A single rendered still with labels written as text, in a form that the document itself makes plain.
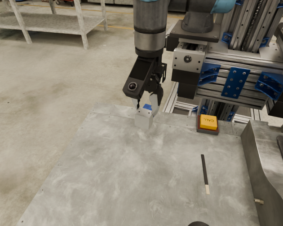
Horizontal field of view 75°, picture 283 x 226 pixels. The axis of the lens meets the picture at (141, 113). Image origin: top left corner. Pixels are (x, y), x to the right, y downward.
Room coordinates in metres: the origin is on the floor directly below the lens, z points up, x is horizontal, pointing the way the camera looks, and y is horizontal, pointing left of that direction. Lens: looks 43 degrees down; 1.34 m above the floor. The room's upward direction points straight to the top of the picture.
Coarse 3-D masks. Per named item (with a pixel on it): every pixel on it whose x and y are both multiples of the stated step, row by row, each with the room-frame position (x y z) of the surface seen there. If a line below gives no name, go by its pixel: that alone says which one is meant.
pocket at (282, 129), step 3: (270, 126) 0.44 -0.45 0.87; (273, 126) 0.44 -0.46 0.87; (276, 126) 0.44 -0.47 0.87; (282, 126) 0.43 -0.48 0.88; (270, 129) 0.43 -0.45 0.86; (273, 129) 0.43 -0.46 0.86; (276, 129) 0.43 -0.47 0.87; (279, 129) 0.43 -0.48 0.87; (282, 129) 0.42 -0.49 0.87; (279, 132) 0.42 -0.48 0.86; (282, 132) 0.42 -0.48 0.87
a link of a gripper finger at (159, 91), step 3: (159, 84) 0.41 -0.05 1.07; (159, 87) 0.40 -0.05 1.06; (156, 90) 0.41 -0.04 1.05; (159, 90) 0.40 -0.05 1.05; (162, 90) 0.41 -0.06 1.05; (153, 93) 0.41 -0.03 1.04; (156, 93) 0.41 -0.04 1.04; (159, 93) 0.40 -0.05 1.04; (162, 93) 0.41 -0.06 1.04; (159, 96) 0.40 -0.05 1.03; (162, 96) 0.41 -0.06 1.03; (159, 99) 0.40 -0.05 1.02; (159, 102) 0.40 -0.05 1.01
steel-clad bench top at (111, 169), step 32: (96, 128) 0.50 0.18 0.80; (128, 128) 0.50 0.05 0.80; (160, 128) 0.50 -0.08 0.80; (192, 128) 0.50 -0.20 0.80; (224, 128) 0.50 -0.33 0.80; (64, 160) 0.35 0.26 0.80; (96, 160) 0.35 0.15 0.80; (128, 160) 0.35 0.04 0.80; (160, 160) 0.35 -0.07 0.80; (192, 160) 0.35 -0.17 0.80; (224, 160) 0.35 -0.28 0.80; (64, 192) 0.24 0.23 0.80; (96, 192) 0.24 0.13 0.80; (128, 192) 0.24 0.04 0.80; (160, 192) 0.24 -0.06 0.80; (192, 192) 0.24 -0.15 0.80; (224, 192) 0.24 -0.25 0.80; (32, 224) 0.15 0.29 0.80; (64, 224) 0.15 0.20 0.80; (96, 224) 0.15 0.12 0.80; (128, 224) 0.15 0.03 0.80; (160, 224) 0.15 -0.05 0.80; (224, 224) 0.15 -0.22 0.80; (256, 224) 0.15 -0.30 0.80
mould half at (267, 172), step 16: (256, 128) 0.41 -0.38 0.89; (256, 144) 0.35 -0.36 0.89; (272, 144) 0.35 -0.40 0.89; (256, 160) 0.31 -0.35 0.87; (272, 160) 0.29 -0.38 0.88; (256, 176) 0.27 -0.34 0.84; (272, 176) 0.24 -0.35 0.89; (256, 192) 0.23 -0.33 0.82; (272, 192) 0.20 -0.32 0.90; (256, 208) 0.19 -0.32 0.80; (272, 208) 0.17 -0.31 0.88; (272, 224) 0.14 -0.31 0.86
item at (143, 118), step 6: (138, 108) 0.44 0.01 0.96; (144, 108) 0.45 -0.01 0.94; (150, 108) 0.46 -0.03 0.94; (138, 114) 0.41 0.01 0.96; (144, 114) 0.41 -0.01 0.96; (150, 114) 0.41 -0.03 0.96; (138, 120) 0.41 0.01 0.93; (144, 120) 0.40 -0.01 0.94; (150, 120) 0.41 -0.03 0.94; (138, 126) 0.41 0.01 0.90; (144, 126) 0.40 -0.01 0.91; (150, 126) 0.41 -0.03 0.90
